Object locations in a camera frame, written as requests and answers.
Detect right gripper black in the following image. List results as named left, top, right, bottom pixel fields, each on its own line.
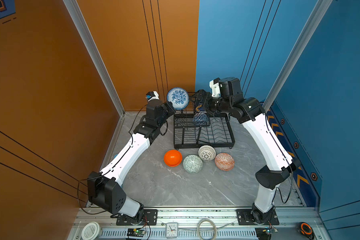
left=188, top=89, right=233, bottom=116

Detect blue geometric pattern bowl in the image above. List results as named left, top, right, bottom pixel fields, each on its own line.
left=193, top=111, right=209, bottom=126

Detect blue floral white bowl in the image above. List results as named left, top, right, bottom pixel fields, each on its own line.
left=167, top=88, right=190, bottom=111

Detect black wire dish rack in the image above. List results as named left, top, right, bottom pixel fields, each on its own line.
left=174, top=92, right=235, bottom=150

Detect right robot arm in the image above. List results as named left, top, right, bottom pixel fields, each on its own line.
left=191, top=77, right=301, bottom=225

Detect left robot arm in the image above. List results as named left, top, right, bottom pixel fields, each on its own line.
left=86, top=99, right=175, bottom=223

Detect orange plastic bowl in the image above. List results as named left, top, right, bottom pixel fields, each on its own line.
left=164, top=150, right=183, bottom=167

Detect white lattice bowl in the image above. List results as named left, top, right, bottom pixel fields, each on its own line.
left=198, top=145, right=216, bottom=162

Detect green patterned bowl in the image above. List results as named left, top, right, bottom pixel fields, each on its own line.
left=183, top=155, right=203, bottom=174

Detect red patterned bowl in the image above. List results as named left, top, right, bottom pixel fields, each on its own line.
left=215, top=153, right=235, bottom=171

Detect small white clock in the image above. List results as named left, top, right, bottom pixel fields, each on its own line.
left=166, top=222, right=179, bottom=239

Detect left green circuit board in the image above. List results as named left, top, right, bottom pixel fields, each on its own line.
left=126, top=228, right=147, bottom=240

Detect right circuit board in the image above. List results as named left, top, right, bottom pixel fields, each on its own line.
left=263, top=227, right=279, bottom=235

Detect white round lid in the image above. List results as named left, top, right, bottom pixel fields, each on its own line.
left=81, top=222, right=103, bottom=240

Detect orange black tape measure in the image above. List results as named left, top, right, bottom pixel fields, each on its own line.
left=297, top=222, right=315, bottom=240

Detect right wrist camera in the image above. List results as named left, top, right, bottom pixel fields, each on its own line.
left=209, top=78, right=221, bottom=98

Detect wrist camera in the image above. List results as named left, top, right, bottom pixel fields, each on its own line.
left=209, top=78, right=221, bottom=98
left=146, top=91, right=160, bottom=102

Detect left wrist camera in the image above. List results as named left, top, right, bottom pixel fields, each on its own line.
left=146, top=91, right=160, bottom=102

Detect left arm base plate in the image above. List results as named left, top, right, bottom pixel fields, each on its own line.
left=116, top=209, right=158, bottom=226

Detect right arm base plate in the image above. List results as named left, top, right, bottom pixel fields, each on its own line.
left=236, top=208, right=280, bottom=226

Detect coiled white cable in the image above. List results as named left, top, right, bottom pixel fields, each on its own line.
left=197, top=218, right=218, bottom=240

